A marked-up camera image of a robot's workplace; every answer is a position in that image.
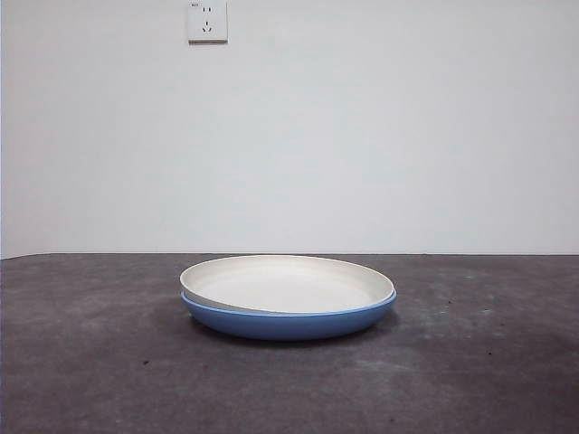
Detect blue round plate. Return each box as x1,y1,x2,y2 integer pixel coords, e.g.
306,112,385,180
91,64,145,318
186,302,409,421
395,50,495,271
180,288,398,342

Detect white round plate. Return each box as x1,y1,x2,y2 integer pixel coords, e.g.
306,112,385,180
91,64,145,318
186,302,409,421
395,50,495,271
179,254,394,314

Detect white wall power socket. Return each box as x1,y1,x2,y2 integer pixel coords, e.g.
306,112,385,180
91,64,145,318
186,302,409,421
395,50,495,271
187,0,229,45

